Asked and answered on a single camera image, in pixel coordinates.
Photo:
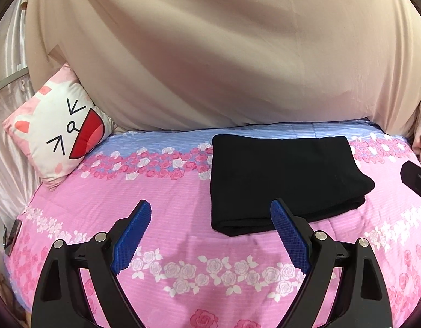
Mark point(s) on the pink rabbit pillow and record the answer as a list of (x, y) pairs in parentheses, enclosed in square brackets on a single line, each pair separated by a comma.
[(57, 123)]

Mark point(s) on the peach cloth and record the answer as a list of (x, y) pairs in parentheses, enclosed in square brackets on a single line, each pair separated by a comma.
[(0, 285)]

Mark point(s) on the pink floral bedsheet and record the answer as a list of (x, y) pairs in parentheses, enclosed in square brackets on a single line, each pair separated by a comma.
[(183, 184)]

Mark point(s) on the white satin curtain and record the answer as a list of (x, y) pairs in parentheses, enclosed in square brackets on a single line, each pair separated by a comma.
[(9, 41)]

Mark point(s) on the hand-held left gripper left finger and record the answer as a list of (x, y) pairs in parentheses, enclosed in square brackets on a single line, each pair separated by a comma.
[(132, 239)]

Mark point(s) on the black pants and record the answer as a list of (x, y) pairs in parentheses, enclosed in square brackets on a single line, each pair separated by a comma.
[(285, 181)]

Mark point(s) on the dark smartphone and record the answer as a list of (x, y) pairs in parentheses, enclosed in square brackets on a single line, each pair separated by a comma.
[(12, 239)]

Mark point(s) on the metal rail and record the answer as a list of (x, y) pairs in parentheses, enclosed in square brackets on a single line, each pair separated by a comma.
[(9, 81)]

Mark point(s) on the beige curtain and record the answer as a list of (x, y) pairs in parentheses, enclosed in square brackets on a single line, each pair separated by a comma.
[(214, 47)]

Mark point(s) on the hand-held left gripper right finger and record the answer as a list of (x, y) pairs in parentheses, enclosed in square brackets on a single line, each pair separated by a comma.
[(292, 239)]

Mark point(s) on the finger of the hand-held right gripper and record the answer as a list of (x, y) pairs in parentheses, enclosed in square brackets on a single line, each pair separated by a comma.
[(417, 177)]

